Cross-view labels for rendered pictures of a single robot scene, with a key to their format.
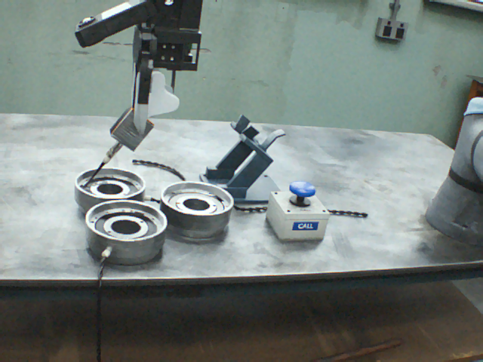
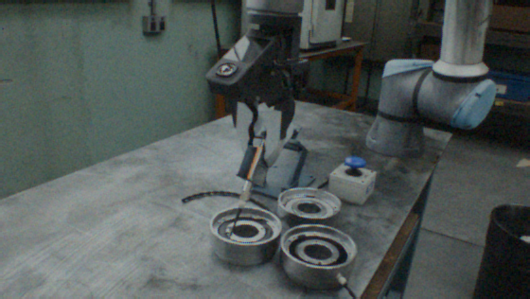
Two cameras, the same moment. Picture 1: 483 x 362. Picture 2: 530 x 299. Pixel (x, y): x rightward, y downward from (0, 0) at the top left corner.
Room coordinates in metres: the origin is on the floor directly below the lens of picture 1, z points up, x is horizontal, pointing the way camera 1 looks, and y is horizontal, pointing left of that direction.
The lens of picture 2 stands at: (0.29, 0.52, 1.16)
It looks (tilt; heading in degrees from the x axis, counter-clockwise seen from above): 21 degrees down; 318
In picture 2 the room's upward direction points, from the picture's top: 4 degrees clockwise
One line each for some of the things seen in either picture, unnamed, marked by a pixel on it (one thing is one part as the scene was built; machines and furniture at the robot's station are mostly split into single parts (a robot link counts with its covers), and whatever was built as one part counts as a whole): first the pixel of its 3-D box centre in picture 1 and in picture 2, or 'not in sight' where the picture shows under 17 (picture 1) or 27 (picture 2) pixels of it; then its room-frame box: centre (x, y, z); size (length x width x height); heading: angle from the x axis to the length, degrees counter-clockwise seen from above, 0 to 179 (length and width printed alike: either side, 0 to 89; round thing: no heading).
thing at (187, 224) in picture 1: (195, 210); (309, 212); (0.69, 0.06, 0.82); 0.10 x 0.10 x 0.04
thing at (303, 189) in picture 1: (299, 199); (354, 170); (0.72, -0.09, 0.85); 0.04 x 0.04 x 0.05
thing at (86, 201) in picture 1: (109, 194); (245, 236); (0.70, 0.19, 0.82); 0.10 x 0.10 x 0.04
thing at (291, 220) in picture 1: (300, 214); (353, 182); (0.72, -0.10, 0.82); 0.08 x 0.07 x 0.05; 109
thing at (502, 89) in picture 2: not in sight; (501, 82); (1.64, -3.43, 0.56); 0.52 x 0.38 x 0.22; 16
